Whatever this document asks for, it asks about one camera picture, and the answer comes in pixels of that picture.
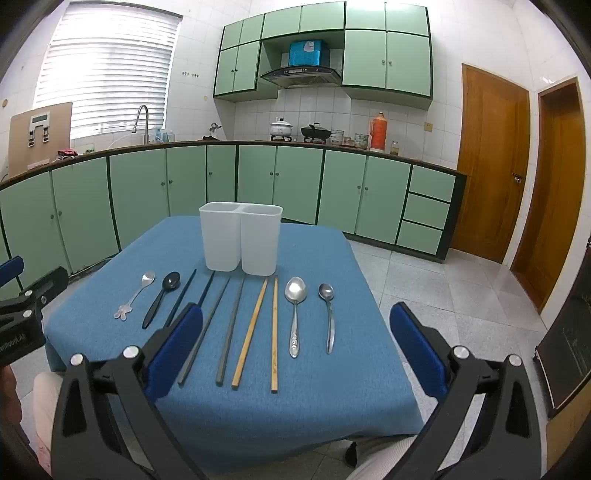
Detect person's left leg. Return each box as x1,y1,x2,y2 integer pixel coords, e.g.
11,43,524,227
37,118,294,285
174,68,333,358
30,371,65,476

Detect black framed panel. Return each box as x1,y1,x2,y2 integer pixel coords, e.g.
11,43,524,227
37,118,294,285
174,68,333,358
534,247,591,418

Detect green lower kitchen cabinets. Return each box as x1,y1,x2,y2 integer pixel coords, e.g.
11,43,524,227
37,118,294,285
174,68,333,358
0,140,468,287

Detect black range hood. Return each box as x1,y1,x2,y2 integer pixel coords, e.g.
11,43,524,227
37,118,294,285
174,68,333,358
259,65,343,89

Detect black chopstick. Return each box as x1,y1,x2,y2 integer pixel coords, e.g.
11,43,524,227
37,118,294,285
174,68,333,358
164,269,197,329
198,271,216,306

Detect blue tablecloth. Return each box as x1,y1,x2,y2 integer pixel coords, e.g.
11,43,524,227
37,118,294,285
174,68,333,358
44,215,424,474

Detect closed wooden door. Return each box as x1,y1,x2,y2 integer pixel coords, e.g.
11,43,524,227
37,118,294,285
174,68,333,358
450,64,532,265

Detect wooden chopstick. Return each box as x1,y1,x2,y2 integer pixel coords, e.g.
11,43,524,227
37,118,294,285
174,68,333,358
232,278,269,389
271,276,279,394

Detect metal sink faucet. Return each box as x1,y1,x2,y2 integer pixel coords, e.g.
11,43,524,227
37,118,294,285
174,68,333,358
134,104,151,145

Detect plain tan box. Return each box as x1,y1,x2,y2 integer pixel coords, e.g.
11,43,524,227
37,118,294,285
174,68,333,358
545,401,591,480

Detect cardboard box with white label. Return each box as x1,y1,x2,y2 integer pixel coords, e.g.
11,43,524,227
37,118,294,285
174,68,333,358
8,102,74,178

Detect orange thermos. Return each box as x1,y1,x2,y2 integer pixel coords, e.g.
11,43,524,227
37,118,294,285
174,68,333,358
369,112,387,152

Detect blue box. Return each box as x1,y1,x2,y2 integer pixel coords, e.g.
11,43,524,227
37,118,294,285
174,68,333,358
288,40,331,68

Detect green upper wall cabinets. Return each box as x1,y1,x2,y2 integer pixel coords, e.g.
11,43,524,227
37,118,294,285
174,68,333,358
213,0,434,101

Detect small spoon with flower handle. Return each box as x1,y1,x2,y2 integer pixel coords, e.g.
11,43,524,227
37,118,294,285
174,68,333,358
113,270,156,320

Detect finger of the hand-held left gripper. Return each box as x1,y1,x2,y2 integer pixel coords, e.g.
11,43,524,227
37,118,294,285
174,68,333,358
18,267,69,305
0,256,25,288

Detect wooden door with frame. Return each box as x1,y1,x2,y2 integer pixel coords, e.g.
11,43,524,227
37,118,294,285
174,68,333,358
510,76,587,315

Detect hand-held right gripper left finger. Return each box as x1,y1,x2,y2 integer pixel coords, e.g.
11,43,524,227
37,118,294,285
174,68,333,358
51,302,208,480

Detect white window blind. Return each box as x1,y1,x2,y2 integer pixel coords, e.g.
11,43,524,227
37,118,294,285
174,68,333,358
33,2,184,139

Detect black wok with lid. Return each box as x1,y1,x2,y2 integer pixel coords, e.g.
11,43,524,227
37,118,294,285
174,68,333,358
301,123,333,141

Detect black spoon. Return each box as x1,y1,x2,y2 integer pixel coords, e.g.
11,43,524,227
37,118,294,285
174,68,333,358
141,271,181,330

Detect large silver spoon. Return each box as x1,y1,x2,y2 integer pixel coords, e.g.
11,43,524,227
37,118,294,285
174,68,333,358
284,276,306,359

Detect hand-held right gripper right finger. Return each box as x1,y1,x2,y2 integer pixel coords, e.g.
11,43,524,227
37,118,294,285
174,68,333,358
389,302,543,480

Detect white two-compartment utensil holder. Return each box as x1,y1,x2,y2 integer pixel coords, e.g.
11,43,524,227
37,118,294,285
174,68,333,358
198,202,283,277

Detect medium silver spoon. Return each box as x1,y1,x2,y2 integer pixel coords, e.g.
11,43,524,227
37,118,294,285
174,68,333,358
318,282,335,354

